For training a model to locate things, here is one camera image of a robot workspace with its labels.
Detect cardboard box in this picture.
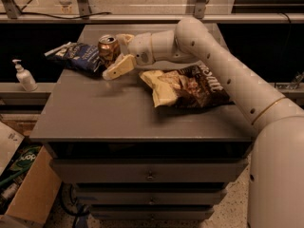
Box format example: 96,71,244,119
0,121,63,228

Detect sea salt chip bag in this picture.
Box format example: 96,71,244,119
140,65,231,108

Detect green package in box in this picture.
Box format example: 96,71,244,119
0,144,41,187

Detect blue chip bag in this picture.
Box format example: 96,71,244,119
45,42,105,77

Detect white pump bottle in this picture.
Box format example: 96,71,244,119
12,59,38,91

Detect black cable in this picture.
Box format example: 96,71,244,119
0,10,112,20

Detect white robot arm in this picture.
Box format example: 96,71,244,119
103,17,304,228

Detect grey drawer cabinet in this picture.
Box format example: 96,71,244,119
29,23,259,221

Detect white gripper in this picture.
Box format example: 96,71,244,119
103,32,155,80

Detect orange soda can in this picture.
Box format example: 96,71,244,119
98,34,121,67

